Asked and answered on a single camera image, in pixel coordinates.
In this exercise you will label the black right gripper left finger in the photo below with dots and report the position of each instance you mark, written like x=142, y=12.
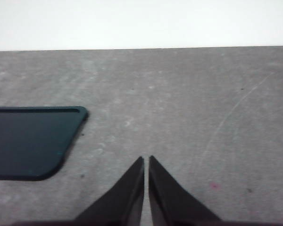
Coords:
x=122, y=200

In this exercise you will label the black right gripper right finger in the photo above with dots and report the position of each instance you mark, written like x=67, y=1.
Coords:
x=169, y=200

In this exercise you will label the dark rectangular tray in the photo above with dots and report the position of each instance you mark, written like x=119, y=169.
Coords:
x=30, y=141

